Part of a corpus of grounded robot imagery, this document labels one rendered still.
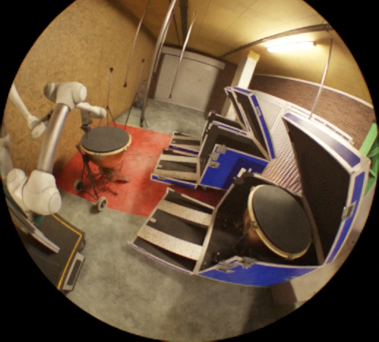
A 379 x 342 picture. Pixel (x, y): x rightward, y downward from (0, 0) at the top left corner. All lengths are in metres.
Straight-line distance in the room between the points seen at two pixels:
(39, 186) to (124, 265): 1.26
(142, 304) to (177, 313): 0.37
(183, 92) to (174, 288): 7.53
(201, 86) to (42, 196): 7.46
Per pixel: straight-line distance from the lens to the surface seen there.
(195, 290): 1.77
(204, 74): 7.55
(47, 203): 0.73
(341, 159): 0.66
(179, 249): 1.66
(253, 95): 1.75
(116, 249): 1.76
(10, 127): 2.00
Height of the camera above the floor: 1.69
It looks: 31 degrees down
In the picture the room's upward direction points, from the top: 18 degrees clockwise
